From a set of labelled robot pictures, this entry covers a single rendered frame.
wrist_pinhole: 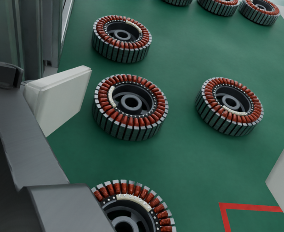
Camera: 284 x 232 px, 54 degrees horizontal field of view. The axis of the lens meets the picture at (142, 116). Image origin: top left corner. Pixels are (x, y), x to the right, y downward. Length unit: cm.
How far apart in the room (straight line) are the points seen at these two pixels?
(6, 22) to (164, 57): 38
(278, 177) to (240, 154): 28
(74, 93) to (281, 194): 13
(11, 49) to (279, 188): 22
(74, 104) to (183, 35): 52
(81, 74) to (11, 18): 11
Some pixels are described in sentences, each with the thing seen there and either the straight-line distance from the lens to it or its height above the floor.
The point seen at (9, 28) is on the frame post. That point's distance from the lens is 25.
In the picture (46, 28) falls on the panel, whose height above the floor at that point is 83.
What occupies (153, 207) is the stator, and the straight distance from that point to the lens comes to 33.
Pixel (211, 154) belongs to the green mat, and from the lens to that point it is 44.
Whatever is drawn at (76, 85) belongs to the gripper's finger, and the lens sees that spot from 16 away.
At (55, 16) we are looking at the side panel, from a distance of 44.
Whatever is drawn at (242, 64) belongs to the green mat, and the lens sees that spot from 67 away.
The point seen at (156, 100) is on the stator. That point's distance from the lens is 42.
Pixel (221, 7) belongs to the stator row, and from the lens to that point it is 81.
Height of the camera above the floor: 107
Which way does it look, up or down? 46 degrees down
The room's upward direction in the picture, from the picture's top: 21 degrees clockwise
